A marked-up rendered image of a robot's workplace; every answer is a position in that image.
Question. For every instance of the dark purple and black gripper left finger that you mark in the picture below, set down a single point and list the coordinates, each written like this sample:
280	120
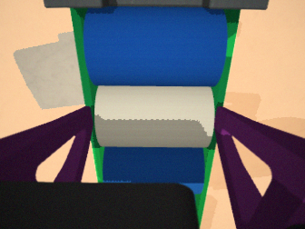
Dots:
22	153

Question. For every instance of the beige plastic bar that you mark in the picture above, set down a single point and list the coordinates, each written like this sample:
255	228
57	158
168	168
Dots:
154	116

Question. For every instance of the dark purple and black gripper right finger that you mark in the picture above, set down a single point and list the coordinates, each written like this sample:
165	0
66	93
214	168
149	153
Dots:
283	203

